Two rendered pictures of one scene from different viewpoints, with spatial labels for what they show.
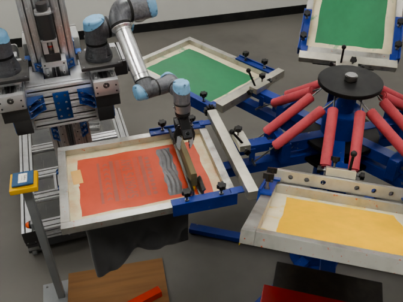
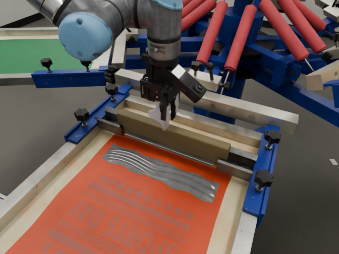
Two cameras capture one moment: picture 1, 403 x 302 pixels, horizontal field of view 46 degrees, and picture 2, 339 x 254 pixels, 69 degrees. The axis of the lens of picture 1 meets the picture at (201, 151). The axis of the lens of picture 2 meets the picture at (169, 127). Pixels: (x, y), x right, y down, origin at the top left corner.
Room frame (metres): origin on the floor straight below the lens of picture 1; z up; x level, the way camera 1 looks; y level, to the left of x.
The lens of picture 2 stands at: (1.46, 0.49, 1.54)
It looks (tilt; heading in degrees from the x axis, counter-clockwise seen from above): 42 degrees down; 309
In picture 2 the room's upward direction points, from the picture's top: 1 degrees clockwise
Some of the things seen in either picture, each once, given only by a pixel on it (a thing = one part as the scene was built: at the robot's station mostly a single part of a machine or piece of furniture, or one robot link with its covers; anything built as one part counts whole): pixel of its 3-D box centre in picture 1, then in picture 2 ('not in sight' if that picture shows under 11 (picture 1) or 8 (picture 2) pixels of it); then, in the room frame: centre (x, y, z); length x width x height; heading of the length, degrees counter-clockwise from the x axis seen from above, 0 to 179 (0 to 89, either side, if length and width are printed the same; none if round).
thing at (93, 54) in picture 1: (98, 48); not in sight; (2.40, 0.57, 1.31); 0.15 x 0.15 x 0.10
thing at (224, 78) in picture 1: (215, 66); (59, 35); (2.64, -0.10, 1.05); 1.08 x 0.61 x 0.23; 44
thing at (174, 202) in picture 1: (204, 201); (261, 173); (1.53, -0.01, 0.98); 0.30 x 0.05 x 0.07; 104
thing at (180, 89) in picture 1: (181, 92); (162, 10); (1.81, 0.09, 1.38); 0.09 x 0.08 x 0.11; 29
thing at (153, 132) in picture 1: (177, 132); (101, 118); (2.06, 0.13, 0.98); 0.30 x 0.05 x 0.07; 104
